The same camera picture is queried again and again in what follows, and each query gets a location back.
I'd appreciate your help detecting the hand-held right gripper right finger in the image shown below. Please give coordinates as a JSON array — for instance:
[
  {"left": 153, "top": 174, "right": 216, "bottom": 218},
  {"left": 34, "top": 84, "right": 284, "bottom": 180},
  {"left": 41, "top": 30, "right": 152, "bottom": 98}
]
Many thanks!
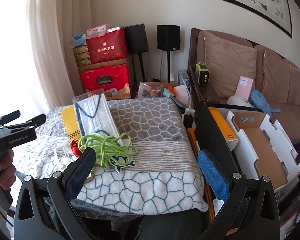
[{"left": 197, "top": 149, "right": 282, "bottom": 240}]

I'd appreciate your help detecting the yellow booklet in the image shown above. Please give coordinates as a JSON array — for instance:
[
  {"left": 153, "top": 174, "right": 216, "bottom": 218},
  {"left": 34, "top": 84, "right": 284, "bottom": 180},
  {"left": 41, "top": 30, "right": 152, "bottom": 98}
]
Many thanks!
[{"left": 61, "top": 105, "right": 83, "bottom": 140}]

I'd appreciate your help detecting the orange white box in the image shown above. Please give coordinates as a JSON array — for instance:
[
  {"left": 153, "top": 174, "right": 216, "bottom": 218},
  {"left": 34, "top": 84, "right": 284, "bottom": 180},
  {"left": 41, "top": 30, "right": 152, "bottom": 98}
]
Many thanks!
[{"left": 207, "top": 107, "right": 239, "bottom": 152}]

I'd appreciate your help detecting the face mask pack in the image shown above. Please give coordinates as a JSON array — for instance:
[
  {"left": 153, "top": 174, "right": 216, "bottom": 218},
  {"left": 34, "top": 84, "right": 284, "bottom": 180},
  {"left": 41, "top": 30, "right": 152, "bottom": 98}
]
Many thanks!
[{"left": 72, "top": 94, "right": 127, "bottom": 147}]

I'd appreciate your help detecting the green black portable device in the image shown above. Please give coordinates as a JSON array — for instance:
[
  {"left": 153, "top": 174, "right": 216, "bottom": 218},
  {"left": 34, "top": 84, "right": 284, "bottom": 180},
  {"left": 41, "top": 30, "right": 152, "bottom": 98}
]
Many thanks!
[{"left": 195, "top": 62, "right": 210, "bottom": 85}]

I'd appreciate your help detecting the white cardboard box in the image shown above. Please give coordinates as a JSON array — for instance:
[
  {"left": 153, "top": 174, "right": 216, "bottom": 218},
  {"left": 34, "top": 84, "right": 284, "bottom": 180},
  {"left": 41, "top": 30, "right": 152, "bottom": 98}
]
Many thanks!
[{"left": 225, "top": 110, "right": 300, "bottom": 198}]

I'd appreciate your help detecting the pink flat box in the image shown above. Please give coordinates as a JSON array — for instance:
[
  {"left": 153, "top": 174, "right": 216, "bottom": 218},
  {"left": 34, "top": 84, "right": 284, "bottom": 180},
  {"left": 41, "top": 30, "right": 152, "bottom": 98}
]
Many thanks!
[{"left": 235, "top": 76, "right": 254, "bottom": 102}]

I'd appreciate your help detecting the red cable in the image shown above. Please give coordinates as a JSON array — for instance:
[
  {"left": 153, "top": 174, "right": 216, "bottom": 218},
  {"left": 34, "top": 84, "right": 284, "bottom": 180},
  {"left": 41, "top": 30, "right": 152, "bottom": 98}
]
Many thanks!
[{"left": 69, "top": 140, "right": 83, "bottom": 158}]

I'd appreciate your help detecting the red gift box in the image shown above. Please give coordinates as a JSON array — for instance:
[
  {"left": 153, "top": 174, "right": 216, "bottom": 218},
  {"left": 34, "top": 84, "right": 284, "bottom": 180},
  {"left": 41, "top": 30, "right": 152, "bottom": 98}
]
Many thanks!
[{"left": 80, "top": 64, "right": 132, "bottom": 99}]

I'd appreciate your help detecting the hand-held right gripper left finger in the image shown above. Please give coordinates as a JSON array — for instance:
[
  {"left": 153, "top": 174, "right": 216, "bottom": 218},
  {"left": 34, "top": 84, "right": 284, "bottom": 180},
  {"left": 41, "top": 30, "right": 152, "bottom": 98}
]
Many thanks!
[{"left": 14, "top": 147, "right": 98, "bottom": 240}]

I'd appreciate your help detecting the green cable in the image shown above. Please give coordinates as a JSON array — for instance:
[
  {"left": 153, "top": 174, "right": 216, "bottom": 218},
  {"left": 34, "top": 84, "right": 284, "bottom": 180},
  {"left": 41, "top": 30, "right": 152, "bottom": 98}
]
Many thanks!
[{"left": 77, "top": 130, "right": 139, "bottom": 167}]

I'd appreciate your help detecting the pink white box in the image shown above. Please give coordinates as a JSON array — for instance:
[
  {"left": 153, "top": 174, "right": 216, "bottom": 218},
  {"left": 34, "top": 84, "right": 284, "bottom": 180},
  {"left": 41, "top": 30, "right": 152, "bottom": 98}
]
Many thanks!
[{"left": 86, "top": 24, "right": 112, "bottom": 36}]

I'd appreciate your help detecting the black speaker stand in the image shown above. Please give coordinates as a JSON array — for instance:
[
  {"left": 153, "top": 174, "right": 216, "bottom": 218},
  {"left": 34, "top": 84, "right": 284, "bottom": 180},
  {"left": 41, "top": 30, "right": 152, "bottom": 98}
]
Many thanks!
[
  {"left": 166, "top": 51, "right": 172, "bottom": 83},
  {"left": 132, "top": 52, "right": 146, "bottom": 98}
]

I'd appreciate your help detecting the blue massager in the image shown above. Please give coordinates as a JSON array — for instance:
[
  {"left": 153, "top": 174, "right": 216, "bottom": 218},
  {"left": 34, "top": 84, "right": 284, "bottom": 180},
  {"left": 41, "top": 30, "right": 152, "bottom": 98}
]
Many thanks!
[{"left": 250, "top": 90, "right": 280, "bottom": 117}]

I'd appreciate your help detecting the medium brown cushion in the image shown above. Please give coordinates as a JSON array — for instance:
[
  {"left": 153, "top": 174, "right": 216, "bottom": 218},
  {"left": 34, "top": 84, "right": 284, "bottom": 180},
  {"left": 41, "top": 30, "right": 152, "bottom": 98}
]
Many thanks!
[{"left": 261, "top": 50, "right": 293, "bottom": 103}]

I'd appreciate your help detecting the brown sofa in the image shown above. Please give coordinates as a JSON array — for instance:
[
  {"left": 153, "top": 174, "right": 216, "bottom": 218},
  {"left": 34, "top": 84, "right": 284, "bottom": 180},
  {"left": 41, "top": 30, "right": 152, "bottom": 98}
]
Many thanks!
[{"left": 187, "top": 27, "right": 300, "bottom": 145}]

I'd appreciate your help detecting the clear plastic bag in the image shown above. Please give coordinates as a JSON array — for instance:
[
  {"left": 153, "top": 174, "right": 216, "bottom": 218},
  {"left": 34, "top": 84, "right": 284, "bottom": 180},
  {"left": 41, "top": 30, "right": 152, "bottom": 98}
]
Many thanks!
[{"left": 136, "top": 82, "right": 163, "bottom": 100}]

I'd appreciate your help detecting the person's left hand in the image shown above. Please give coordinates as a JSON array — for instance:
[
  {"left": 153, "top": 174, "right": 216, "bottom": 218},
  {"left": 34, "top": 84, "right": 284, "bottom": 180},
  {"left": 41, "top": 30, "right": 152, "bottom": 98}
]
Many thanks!
[{"left": 0, "top": 155, "right": 17, "bottom": 193}]

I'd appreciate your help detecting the grey white patterned blanket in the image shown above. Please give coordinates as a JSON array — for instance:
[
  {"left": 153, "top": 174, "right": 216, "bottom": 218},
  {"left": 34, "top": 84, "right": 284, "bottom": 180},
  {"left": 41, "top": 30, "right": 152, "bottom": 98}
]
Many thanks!
[{"left": 14, "top": 97, "right": 209, "bottom": 215}]

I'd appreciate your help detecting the blue whale card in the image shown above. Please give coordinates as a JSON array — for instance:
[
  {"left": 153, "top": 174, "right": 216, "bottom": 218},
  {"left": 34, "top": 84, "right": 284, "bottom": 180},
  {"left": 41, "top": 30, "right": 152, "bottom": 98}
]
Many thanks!
[{"left": 109, "top": 152, "right": 137, "bottom": 173}]

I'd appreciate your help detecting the person's leg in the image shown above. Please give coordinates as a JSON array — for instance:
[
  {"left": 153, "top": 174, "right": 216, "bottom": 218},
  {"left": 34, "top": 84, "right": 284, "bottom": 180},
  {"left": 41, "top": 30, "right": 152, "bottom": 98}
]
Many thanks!
[{"left": 135, "top": 207, "right": 205, "bottom": 240}]

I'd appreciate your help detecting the white curtain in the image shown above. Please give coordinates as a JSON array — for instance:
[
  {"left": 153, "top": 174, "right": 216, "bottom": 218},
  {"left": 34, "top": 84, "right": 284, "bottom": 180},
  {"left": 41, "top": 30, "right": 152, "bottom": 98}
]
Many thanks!
[{"left": 0, "top": 0, "right": 93, "bottom": 120}]

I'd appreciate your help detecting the stack of yellow boxes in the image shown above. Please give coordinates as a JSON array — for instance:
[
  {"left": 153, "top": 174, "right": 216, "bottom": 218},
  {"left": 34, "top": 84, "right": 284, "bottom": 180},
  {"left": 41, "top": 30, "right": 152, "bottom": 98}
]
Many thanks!
[{"left": 74, "top": 45, "right": 92, "bottom": 65}]

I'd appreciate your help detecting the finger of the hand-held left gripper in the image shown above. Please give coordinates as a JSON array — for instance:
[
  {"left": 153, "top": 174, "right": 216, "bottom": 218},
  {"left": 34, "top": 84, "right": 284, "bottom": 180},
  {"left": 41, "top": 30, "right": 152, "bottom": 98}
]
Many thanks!
[
  {"left": 0, "top": 113, "right": 47, "bottom": 132},
  {"left": 0, "top": 110, "right": 21, "bottom": 126}
]

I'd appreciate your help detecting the blue tissue pack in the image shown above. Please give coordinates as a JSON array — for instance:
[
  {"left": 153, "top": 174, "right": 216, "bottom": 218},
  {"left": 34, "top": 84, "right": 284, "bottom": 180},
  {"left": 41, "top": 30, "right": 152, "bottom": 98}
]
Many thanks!
[{"left": 71, "top": 34, "right": 87, "bottom": 48}]

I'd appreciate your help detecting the white document paper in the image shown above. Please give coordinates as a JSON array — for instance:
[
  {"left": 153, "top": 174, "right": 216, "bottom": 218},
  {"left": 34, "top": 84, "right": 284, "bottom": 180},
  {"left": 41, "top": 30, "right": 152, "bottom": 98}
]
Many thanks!
[{"left": 174, "top": 84, "right": 190, "bottom": 103}]

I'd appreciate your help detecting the white dome lamp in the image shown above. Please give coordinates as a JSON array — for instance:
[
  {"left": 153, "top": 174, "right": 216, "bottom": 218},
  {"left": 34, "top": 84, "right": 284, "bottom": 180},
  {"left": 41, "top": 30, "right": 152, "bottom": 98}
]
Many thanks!
[{"left": 227, "top": 95, "right": 254, "bottom": 108}]

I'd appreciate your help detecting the small brown cushion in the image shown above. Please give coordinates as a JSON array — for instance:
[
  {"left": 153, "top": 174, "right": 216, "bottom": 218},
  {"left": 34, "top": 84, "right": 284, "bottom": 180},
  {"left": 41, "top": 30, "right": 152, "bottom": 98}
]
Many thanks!
[{"left": 287, "top": 65, "right": 300, "bottom": 105}]

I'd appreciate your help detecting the blue white carton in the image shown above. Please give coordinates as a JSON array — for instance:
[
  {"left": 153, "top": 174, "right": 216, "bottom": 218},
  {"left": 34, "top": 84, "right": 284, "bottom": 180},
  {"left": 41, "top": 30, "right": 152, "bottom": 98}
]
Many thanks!
[{"left": 177, "top": 69, "right": 190, "bottom": 85}]

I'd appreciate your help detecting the teal hair dryer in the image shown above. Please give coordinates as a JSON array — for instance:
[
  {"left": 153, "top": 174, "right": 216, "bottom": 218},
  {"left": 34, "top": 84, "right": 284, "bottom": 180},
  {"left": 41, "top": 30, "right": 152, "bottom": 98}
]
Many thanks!
[{"left": 162, "top": 87, "right": 177, "bottom": 98}]

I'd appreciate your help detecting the black loudspeaker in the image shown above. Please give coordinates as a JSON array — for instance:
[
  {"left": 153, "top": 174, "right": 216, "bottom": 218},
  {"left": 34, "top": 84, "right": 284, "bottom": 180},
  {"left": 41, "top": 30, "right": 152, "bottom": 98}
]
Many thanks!
[
  {"left": 125, "top": 24, "right": 148, "bottom": 54},
  {"left": 157, "top": 24, "right": 180, "bottom": 52}
]

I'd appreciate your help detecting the large brown cushion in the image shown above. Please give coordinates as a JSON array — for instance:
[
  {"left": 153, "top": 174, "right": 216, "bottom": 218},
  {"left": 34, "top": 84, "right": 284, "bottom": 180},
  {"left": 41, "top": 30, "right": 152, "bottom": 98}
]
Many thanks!
[{"left": 204, "top": 31, "right": 258, "bottom": 99}]

